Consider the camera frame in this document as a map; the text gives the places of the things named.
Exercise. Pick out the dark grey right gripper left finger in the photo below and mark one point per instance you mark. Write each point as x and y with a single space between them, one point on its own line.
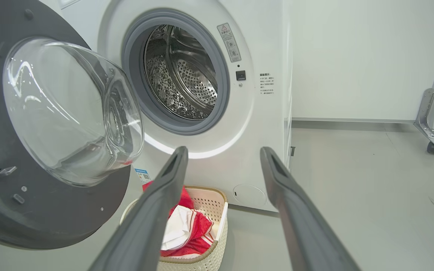
145 226

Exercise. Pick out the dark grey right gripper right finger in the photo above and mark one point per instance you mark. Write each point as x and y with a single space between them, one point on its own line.
303 233

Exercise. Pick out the white red-striped garment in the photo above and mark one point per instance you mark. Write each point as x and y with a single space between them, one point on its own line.
177 227

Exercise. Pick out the red garment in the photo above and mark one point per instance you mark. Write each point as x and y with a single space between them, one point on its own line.
202 226

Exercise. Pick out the round grey glass washer door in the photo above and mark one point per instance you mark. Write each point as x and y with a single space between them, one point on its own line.
32 210

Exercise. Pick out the cream perforated laundry basket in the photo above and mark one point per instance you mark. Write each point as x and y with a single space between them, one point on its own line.
213 214

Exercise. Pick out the white front-load washing machine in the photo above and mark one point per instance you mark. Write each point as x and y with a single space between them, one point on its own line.
262 124

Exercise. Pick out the grey rubber door gasket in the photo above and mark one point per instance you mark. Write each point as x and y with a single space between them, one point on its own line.
132 67

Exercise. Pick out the black door latch socket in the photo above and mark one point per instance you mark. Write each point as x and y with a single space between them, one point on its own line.
240 75

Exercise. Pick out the blue energy label sticker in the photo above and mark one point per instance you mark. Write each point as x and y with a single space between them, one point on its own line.
143 176

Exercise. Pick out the round drain filter cover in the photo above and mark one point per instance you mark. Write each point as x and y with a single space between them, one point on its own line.
249 194

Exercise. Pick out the small dark side clip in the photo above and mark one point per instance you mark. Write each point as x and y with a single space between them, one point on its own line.
292 151

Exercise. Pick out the perforated steel washer drum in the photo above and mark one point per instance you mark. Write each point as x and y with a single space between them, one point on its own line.
194 79

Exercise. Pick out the white wheeled partition panel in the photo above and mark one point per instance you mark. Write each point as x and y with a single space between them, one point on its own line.
352 60

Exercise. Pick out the grey warning label sticker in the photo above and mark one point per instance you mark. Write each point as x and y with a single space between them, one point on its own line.
229 42

